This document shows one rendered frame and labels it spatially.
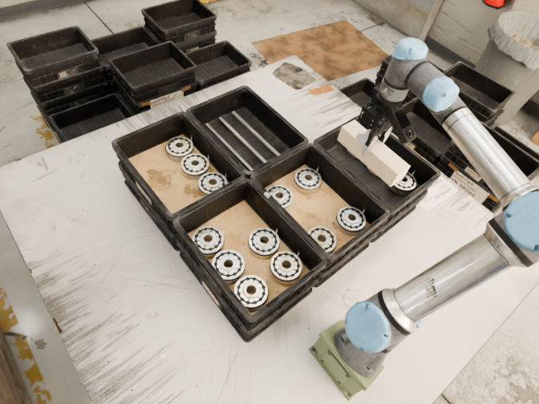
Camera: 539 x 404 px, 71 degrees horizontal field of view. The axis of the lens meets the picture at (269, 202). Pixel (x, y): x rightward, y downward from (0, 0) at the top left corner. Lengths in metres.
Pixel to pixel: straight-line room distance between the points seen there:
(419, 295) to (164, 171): 0.96
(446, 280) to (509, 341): 1.61
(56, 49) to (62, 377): 1.83
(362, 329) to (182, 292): 0.63
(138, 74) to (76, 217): 1.16
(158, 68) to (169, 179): 1.20
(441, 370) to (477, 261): 0.61
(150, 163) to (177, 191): 0.17
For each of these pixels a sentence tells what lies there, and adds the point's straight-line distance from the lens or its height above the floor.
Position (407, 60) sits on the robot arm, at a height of 1.42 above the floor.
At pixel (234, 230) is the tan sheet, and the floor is 0.83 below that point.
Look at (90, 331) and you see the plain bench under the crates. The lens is 1.35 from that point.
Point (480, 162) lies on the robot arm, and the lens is 1.06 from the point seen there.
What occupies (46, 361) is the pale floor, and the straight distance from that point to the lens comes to 2.14.
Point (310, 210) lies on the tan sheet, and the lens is 1.37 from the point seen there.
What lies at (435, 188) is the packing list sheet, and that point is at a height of 0.70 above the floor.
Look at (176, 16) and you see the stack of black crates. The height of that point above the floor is 0.49.
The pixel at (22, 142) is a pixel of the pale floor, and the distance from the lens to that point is 2.97.
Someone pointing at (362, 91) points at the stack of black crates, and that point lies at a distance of 2.91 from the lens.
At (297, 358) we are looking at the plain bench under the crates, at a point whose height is 0.70.
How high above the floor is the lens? 1.93
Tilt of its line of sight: 54 degrees down
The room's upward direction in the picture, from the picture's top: 10 degrees clockwise
